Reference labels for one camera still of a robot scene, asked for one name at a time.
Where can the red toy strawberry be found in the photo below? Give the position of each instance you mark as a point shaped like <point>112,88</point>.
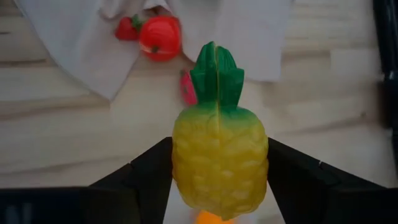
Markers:
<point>126,29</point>

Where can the beige cloth towel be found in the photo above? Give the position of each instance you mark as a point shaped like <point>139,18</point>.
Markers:
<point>81,46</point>

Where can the yellow toy pineapple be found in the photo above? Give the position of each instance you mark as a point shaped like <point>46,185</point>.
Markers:
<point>217,161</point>

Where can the orange toy orange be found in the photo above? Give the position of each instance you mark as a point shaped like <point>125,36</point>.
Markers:
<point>211,218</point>

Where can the red toy dragon fruit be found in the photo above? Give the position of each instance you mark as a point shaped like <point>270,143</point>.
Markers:
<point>187,90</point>

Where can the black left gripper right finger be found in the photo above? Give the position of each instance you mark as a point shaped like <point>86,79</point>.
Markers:
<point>304,189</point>

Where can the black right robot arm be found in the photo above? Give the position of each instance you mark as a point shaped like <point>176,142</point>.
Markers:
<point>388,46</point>

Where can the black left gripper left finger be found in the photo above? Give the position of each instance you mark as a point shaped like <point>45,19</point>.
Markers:
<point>146,186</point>

